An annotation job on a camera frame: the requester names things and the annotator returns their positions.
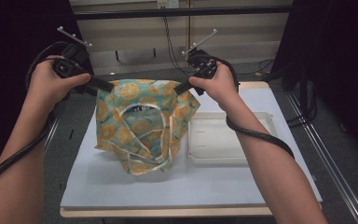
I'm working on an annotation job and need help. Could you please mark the white plastic tray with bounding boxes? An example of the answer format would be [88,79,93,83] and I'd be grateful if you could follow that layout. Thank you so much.
[186,111,278,165]

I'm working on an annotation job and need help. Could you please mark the person's right hand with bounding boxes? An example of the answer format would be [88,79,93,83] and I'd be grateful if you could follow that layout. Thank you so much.
[188,61,241,108]

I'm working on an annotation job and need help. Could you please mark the orange-print teal cloth bag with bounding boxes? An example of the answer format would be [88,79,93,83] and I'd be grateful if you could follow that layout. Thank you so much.
[94,78,201,176]

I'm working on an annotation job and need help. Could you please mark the black wall cable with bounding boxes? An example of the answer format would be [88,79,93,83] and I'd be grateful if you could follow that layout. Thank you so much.
[162,15,276,78]

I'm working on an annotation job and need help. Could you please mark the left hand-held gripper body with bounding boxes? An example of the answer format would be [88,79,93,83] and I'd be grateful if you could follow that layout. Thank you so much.
[53,25,93,78]

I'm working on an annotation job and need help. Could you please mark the aluminium floor rail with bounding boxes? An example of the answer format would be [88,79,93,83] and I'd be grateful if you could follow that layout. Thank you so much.
[43,102,63,155]
[285,91,358,224]

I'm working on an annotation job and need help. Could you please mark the white wall socket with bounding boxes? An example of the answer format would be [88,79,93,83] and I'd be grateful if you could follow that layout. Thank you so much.
[157,0,180,9]

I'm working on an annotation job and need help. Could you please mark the bundle of black floor cables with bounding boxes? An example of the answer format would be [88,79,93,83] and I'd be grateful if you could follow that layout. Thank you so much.
[287,71,319,129]

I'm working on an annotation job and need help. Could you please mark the black horizontal metal bar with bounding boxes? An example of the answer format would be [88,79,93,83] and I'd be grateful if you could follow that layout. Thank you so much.
[73,5,293,21]

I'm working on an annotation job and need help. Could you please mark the person's left hand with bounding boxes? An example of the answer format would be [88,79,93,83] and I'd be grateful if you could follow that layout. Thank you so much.
[27,55,91,108]

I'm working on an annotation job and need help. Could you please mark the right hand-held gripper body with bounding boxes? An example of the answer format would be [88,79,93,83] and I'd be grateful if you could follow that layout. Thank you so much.
[181,28,218,79]

